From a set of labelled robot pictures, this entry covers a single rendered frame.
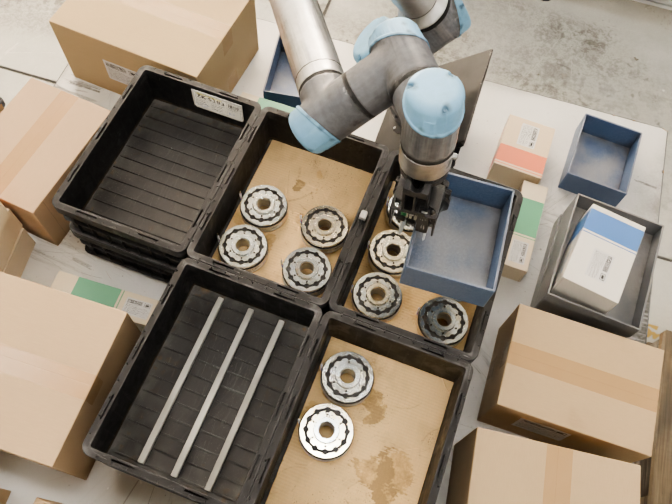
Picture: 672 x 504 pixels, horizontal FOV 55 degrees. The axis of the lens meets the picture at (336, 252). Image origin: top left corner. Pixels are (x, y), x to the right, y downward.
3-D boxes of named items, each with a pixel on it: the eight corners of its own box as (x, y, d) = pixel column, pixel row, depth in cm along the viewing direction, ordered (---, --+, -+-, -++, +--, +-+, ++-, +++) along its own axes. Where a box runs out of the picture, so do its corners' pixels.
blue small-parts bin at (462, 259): (424, 187, 120) (431, 167, 114) (503, 209, 119) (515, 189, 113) (398, 283, 112) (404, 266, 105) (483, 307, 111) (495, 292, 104)
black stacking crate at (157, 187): (153, 97, 158) (143, 65, 148) (265, 136, 155) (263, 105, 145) (68, 231, 142) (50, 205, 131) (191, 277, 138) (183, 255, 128)
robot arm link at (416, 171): (408, 116, 91) (465, 129, 89) (406, 136, 95) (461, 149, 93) (393, 158, 88) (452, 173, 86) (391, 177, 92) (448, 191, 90)
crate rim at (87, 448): (185, 260, 130) (183, 255, 128) (325, 312, 126) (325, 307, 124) (81, 453, 113) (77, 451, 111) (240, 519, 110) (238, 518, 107)
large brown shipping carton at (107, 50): (74, 76, 174) (48, 20, 156) (133, 2, 186) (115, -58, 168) (207, 129, 168) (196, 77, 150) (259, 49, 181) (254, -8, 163)
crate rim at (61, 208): (144, 70, 150) (142, 62, 148) (264, 110, 146) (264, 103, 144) (51, 210, 133) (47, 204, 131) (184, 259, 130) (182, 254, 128)
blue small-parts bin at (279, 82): (279, 51, 181) (279, 33, 174) (332, 60, 180) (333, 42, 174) (264, 108, 172) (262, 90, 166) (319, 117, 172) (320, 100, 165)
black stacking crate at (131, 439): (192, 280, 138) (183, 257, 128) (322, 328, 135) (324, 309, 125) (98, 461, 122) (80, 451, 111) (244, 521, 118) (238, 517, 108)
